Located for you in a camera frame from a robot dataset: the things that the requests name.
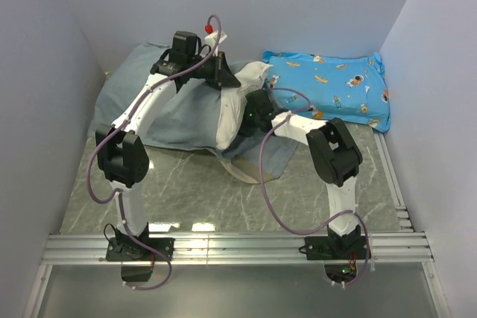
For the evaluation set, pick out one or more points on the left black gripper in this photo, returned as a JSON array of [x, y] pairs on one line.
[[223, 77]]

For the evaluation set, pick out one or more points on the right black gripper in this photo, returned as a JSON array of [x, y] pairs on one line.
[[243, 130]]

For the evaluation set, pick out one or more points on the white pillow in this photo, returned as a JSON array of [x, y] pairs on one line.
[[251, 76]]

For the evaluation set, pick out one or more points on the grey-blue pillowcase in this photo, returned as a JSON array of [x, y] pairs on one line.
[[189, 120]]

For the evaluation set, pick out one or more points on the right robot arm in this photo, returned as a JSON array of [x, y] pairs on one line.
[[336, 159]]

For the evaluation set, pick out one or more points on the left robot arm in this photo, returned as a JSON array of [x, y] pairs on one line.
[[120, 153]]

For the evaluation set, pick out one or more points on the blue cartoon print pillow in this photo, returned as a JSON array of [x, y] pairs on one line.
[[353, 90]]

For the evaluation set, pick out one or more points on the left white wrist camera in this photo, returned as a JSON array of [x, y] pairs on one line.
[[214, 38]]

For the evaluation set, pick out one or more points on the right side aluminium rail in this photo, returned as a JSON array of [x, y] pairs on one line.
[[399, 204]]

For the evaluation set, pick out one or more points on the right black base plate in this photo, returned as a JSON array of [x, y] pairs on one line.
[[344, 259]]

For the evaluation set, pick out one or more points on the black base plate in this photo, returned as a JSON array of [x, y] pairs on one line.
[[344, 259], [137, 256]]

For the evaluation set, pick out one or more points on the aluminium mounting rail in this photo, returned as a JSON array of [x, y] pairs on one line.
[[252, 248]]

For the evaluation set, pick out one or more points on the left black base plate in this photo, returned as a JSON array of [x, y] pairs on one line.
[[137, 256]]

